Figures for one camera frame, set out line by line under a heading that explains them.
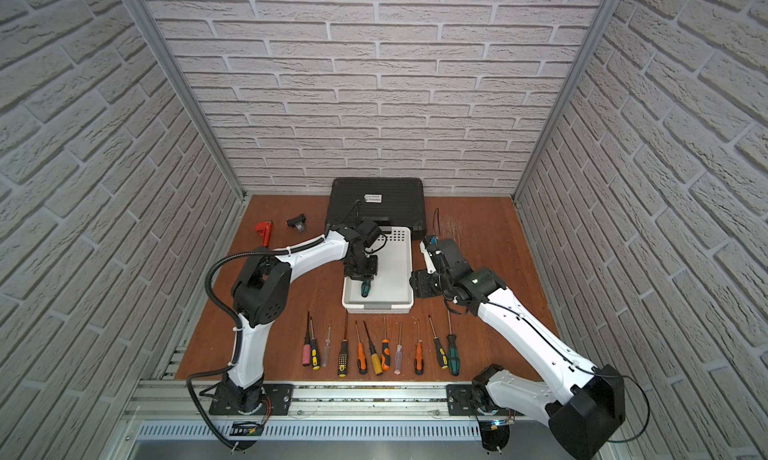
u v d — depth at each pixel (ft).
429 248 1.95
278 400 2.42
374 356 2.61
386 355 2.60
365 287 2.94
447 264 1.87
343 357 2.61
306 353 2.60
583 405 1.23
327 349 2.66
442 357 2.60
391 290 3.10
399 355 2.61
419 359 2.59
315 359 2.59
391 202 3.68
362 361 2.58
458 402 2.42
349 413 2.40
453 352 2.61
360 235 2.49
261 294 1.75
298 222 3.59
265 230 3.50
